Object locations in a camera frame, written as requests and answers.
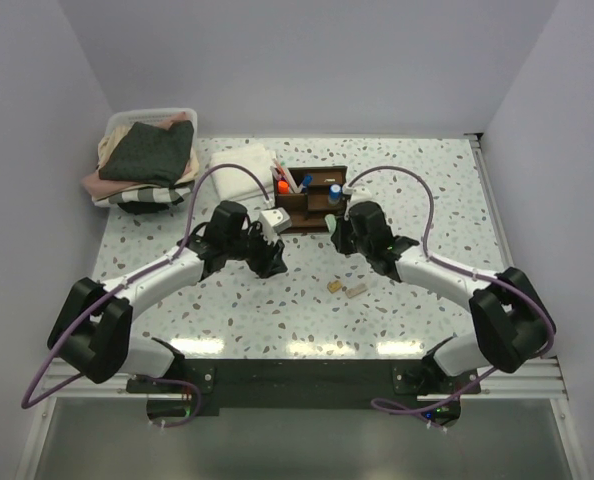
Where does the aluminium front rail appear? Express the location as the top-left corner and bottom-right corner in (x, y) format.
(39, 353), (570, 400)

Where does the orange black highlighter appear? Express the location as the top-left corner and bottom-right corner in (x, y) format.
(277, 180), (290, 194)

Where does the brown wooden desk organizer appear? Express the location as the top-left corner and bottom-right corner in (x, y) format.
(273, 166), (348, 234)

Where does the beige eraser block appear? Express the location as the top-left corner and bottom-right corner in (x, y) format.
(345, 283), (368, 299)

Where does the small gold eraser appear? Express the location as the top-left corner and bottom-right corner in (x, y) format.
(327, 280), (343, 293)

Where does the dark green folded cloth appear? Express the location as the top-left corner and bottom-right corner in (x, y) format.
(99, 120), (194, 187)

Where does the green transparent utility knife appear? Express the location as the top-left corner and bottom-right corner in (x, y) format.
(324, 214), (338, 233)

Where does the blue grey pencil sharpener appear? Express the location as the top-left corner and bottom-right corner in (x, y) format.
(327, 184), (343, 206)

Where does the white plastic laundry basket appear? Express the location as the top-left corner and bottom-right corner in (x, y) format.
(105, 107), (199, 135)

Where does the cream folded cloth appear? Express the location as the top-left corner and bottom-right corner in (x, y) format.
(97, 125), (132, 169)

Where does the pink folded cloth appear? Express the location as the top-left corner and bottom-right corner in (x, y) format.
(81, 172), (133, 198)

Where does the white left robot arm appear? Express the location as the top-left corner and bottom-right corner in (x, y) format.
(47, 201), (291, 392)

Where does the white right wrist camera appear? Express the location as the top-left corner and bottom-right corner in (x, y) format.
(342, 184), (373, 208)

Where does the blue cap white marker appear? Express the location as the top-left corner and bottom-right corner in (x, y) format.
(297, 174), (313, 193)

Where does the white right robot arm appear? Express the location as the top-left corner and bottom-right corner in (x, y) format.
(331, 201), (556, 393)

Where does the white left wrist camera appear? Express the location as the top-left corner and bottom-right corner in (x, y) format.
(258, 208), (292, 239)

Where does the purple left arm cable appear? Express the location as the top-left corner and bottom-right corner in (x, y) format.
(21, 163), (276, 431)

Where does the striped folded cloth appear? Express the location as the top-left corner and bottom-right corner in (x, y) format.
(93, 182), (194, 208)

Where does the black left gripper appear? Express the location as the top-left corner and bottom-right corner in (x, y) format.
(225, 221), (286, 279)

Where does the red gel pen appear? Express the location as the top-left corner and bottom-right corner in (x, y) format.
(271, 160), (288, 182)

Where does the white folded towel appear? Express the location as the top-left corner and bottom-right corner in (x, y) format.
(209, 144), (277, 201)

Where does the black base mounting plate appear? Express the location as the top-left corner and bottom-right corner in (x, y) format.
(126, 359), (477, 419)

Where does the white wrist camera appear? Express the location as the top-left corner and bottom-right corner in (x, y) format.
(342, 184), (373, 208)
(258, 208), (292, 239)

